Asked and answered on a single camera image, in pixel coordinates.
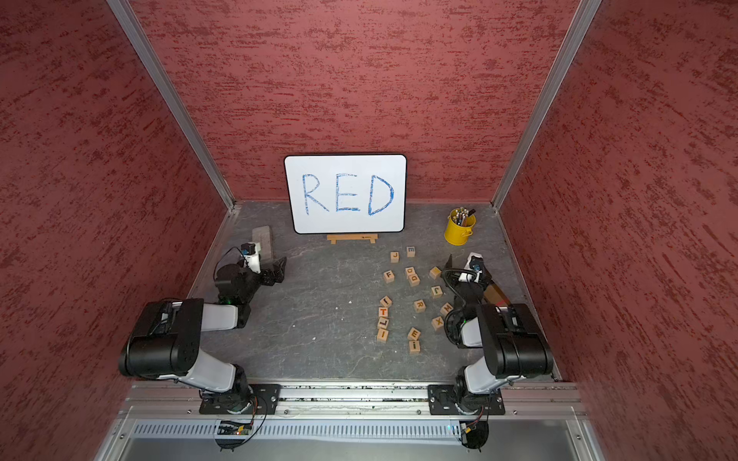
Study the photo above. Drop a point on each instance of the wooden block letter E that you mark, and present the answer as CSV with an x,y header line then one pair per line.
x,y
414,335

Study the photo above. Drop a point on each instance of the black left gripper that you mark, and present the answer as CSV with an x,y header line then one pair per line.
x,y
278,273

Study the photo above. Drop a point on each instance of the grey stone-look eraser case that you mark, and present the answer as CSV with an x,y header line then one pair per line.
x,y
263,237

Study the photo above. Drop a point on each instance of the wooden block letter R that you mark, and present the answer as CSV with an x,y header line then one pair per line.
x,y
419,306

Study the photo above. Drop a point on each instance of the yellow pencil cup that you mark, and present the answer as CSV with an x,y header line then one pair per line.
x,y
460,226

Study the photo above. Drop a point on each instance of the wooden block letter X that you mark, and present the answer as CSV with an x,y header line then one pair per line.
x,y
437,323

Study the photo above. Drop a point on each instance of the wooden whiteboard stand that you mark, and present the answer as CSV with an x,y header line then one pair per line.
x,y
334,238

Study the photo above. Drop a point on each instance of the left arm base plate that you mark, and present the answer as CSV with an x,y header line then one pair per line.
x,y
259,399

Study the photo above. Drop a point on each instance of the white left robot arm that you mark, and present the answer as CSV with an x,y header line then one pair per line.
x,y
165,343

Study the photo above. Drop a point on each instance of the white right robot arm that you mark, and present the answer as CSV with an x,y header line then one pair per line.
x,y
513,346

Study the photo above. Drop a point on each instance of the wooden block letter M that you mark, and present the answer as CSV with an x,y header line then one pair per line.
x,y
446,309

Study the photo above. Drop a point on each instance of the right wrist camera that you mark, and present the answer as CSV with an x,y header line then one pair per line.
x,y
474,265

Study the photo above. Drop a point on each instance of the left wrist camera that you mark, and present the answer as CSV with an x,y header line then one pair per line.
x,y
251,256

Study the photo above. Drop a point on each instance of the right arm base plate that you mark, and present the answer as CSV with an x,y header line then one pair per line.
x,y
446,399

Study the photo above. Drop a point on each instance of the whiteboard with RED text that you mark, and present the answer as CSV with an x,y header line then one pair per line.
x,y
347,194

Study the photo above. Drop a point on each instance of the aluminium front rail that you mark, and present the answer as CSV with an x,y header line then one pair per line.
x,y
371,400

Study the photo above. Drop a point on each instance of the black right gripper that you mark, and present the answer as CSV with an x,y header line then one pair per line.
x,y
485,279

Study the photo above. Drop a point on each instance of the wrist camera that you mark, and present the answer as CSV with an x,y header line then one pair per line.
x,y
474,265
251,256

